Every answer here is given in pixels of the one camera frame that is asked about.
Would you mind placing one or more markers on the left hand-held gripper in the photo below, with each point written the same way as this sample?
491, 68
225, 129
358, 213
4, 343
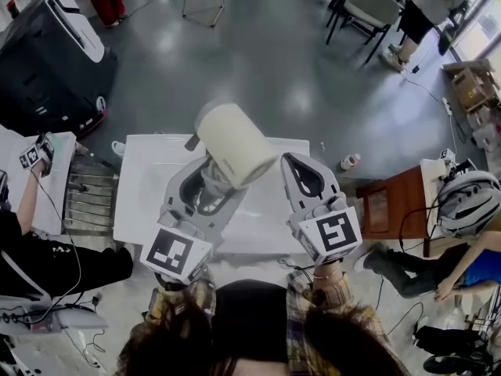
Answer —
172, 253

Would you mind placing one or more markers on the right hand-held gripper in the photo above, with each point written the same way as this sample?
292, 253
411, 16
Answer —
336, 229

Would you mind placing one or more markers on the cream hair dryer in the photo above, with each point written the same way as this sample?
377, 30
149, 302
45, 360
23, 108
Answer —
235, 139

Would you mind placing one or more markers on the person's left forearm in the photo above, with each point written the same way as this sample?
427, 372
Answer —
176, 304

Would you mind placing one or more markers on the person's right forearm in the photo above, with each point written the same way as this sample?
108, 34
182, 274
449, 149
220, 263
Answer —
332, 288

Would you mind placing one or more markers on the white sink counter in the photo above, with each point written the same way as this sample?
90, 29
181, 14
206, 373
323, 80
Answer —
146, 182

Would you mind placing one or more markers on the pink bottle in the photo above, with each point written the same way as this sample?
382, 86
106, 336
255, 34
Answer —
350, 161

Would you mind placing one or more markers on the brown wooden cabinet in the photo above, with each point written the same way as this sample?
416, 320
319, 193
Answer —
395, 210

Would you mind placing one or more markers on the white cup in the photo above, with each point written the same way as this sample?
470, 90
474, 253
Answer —
118, 148

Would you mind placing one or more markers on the table with white cloth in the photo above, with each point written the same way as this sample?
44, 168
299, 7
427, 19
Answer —
55, 194

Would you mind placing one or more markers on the white power strip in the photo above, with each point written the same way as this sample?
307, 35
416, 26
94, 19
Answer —
447, 105

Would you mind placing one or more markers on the grey and white helmet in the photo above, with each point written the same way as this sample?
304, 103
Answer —
469, 202

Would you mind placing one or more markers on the grey electronic device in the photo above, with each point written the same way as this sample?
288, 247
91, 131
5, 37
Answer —
66, 315

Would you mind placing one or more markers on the grey padded chair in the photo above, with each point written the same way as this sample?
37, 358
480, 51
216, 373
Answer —
372, 10

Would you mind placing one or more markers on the cardboard box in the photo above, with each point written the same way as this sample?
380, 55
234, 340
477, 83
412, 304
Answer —
471, 84

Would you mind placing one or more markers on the black and white mobile robot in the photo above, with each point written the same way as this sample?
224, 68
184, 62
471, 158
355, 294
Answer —
51, 69

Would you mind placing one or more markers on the black bag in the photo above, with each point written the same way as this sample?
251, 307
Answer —
450, 339

